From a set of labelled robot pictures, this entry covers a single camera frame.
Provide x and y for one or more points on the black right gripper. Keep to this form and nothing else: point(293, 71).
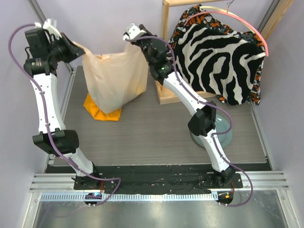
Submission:
point(144, 42)

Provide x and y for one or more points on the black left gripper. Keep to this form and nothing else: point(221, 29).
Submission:
point(73, 51)

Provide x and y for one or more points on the banana print plastic bag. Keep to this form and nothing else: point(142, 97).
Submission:
point(113, 80)

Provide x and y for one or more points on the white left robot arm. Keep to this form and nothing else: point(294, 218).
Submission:
point(44, 52)

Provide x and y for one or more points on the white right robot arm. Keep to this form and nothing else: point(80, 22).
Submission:
point(203, 113)

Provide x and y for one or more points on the orange patterned garment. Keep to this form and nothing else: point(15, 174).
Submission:
point(197, 14)

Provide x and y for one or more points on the folded orange cloth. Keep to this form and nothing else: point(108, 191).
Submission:
point(99, 115)

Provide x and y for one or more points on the zebra print garment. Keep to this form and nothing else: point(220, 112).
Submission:
point(213, 64)

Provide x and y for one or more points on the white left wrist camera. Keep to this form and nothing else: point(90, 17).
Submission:
point(51, 26)

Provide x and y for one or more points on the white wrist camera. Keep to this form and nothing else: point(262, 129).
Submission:
point(132, 32)
point(51, 26)

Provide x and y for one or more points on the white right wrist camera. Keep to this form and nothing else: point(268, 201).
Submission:
point(132, 32)

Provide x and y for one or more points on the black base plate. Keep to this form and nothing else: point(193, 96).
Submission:
point(133, 183)

